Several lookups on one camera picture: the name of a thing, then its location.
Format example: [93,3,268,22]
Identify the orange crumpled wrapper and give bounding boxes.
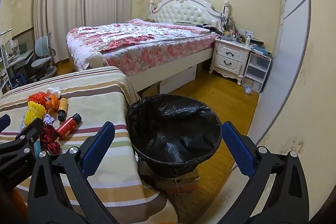
[44,94,59,111]

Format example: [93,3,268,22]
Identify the striped bed sheet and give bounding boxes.
[1,67,177,223]

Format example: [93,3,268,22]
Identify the floral bed cover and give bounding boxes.
[66,19,217,76]

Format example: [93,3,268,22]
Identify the white bed frame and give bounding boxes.
[128,47,214,92]

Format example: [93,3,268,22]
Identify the black lined trash bin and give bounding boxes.
[126,94,222,178]

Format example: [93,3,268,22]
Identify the gold bottle black cap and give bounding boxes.
[58,98,68,122]

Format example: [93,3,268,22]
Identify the white tufted headboard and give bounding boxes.
[148,0,230,28]

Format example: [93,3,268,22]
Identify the study desk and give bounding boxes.
[0,29,36,90]

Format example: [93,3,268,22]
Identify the white round bedpost ball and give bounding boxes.
[87,52,109,69]

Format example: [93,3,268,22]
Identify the translucent plastic drawer unit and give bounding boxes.
[242,51,272,93]

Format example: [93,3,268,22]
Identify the small blue floor trash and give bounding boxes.
[245,86,252,94]

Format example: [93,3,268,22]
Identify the white storage box under bed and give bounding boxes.
[159,65,197,94]

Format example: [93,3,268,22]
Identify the white crumpled tissue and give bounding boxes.
[47,87,62,99]

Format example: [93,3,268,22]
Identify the red bottle black cap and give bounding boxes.
[56,113,81,139]

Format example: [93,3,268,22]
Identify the light blue desk chair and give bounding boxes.
[31,33,57,81]

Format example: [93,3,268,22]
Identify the red foam net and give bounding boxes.
[40,124,62,155]

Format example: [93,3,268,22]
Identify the orange foam net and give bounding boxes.
[28,92,52,110]

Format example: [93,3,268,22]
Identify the yellow foam net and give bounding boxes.
[24,101,46,126]

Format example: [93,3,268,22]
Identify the white wardrobe door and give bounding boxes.
[248,0,310,144]

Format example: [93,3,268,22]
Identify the white nightstand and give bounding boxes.
[209,37,251,85]

